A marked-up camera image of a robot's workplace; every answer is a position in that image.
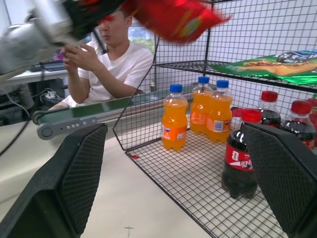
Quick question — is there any man in white t-shirt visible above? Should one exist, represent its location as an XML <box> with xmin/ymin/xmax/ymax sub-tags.
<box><xmin>48</xmin><ymin>4</ymin><xmax>154</xmax><ymax>111</ymax></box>

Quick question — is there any green conveyor belt grey frame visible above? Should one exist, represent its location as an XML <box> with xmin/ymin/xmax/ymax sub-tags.
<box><xmin>31</xmin><ymin>90</ymin><xmax>199</xmax><ymax>141</ymax></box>

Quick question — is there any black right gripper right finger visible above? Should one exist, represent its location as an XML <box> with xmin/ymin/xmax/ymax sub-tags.
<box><xmin>239</xmin><ymin>121</ymin><xmax>317</xmax><ymax>238</ymax></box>

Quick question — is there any black keyboard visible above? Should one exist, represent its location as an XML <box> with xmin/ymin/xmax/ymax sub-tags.
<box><xmin>39</xmin><ymin>61</ymin><xmax>67</xmax><ymax>72</ymax></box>

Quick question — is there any red snack bag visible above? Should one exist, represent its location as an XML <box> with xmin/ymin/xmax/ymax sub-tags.
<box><xmin>79</xmin><ymin>0</ymin><xmax>232</xmax><ymax>45</ymax></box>

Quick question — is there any black wire rack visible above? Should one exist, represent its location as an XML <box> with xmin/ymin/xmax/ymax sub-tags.
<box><xmin>112</xmin><ymin>0</ymin><xmax>317</xmax><ymax>238</ymax></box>

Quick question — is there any orange soda bottle blue cap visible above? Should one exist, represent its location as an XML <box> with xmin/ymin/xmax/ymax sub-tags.
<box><xmin>190</xmin><ymin>76</ymin><xmax>214</xmax><ymax>136</ymax></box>
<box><xmin>207</xmin><ymin>79</ymin><xmax>234</xmax><ymax>144</ymax></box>
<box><xmin>160</xmin><ymin>83</ymin><xmax>189</xmax><ymax>151</ymax></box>

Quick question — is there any black cable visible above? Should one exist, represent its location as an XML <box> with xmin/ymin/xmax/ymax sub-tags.
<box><xmin>0</xmin><ymin>118</ymin><xmax>32</xmax><ymax>157</ymax></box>

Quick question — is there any man's right hand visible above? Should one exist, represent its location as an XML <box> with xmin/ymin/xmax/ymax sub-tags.
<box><xmin>60</xmin><ymin>47</ymin><xmax>72</xmax><ymax>69</ymax></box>

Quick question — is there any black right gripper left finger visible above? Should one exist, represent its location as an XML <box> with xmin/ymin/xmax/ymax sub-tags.
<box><xmin>0</xmin><ymin>122</ymin><xmax>108</xmax><ymax>238</ymax></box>

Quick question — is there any green snack bag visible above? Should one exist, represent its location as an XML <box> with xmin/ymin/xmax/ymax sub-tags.
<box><xmin>211</xmin><ymin>49</ymin><xmax>317</xmax><ymax>86</ymax></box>

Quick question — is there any white power strip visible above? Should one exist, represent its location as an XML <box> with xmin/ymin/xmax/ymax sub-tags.
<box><xmin>41</xmin><ymin>90</ymin><xmax>58</xmax><ymax>100</ymax></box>

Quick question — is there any cola bottle red cap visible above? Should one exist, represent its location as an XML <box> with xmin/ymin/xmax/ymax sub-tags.
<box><xmin>256</xmin><ymin>90</ymin><xmax>282</xmax><ymax>128</ymax></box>
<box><xmin>221</xmin><ymin>108</ymin><xmax>263</xmax><ymax>199</ymax></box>
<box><xmin>279</xmin><ymin>100</ymin><xmax>317</xmax><ymax>149</ymax></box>

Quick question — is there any man's left hand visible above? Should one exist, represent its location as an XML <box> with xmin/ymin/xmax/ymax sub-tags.
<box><xmin>66</xmin><ymin>44</ymin><xmax>100</xmax><ymax>72</ymax></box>

